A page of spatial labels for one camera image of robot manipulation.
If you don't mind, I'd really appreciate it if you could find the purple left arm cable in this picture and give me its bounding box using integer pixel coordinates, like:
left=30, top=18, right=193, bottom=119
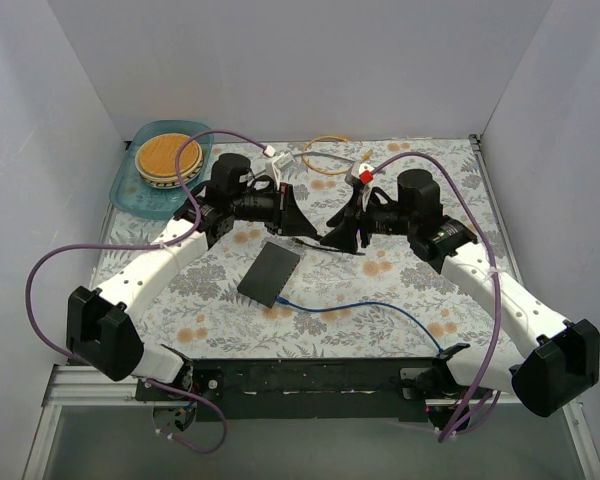
left=24, top=130, right=276, bottom=456

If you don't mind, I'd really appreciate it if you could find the blue ethernet cable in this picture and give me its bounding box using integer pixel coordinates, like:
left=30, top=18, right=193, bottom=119
left=274, top=295, right=446, bottom=356

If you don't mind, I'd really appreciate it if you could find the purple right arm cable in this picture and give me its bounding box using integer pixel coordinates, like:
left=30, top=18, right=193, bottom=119
left=369, top=152, right=506, bottom=444

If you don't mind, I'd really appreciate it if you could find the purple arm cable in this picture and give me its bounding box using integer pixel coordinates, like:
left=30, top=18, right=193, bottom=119
left=369, top=152, right=506, bottom=444
left=24, top=130, right=276, bottom=456

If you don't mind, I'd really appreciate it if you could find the black ethernet cable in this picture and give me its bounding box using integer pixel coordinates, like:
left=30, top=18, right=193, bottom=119
left=291, top=236, right=367, bottom=257

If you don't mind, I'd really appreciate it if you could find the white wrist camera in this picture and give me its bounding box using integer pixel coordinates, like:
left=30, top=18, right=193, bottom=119
left=263, top=144, right=295, bottom=187
left=345, top=161, right=374, bottom=211

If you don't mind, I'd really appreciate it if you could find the woven basket plate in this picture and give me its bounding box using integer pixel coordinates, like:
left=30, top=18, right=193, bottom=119
left=134, top=133, right=204, bottom=189

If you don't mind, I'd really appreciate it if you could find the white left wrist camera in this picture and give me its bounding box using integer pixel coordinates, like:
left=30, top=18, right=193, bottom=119
left=263, top=144, right=295, bottom=187

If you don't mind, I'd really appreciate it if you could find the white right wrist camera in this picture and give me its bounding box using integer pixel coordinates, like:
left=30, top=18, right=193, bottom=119
left=345, top=161, right=374, bottom=211

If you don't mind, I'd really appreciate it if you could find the yellow ethernet cable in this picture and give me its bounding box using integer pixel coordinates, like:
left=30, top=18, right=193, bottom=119
left=302, top=135, right=374, bottom=176

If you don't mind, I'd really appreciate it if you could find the teal plastic tray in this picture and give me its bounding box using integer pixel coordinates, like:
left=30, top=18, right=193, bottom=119
left=110, top=120, right=214, bottom=220

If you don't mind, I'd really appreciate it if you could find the aluminium frame rail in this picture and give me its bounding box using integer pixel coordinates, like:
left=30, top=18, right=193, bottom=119
left=21, top=363, right=156, bottom=480

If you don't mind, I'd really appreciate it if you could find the black network switch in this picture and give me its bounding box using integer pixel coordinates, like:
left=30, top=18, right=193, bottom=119
left=237, top=242, right=301, bottom=308

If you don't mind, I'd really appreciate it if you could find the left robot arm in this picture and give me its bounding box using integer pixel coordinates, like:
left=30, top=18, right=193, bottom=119
left=66, top=151, right=318, bottom=400

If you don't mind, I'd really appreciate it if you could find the floral table mat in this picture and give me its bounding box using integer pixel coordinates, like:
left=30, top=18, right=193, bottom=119
left=76, top=139, right=541, bottom=360

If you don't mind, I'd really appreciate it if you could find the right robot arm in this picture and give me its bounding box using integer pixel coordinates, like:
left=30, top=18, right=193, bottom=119
left=321, top=167, right=600, bottom=417

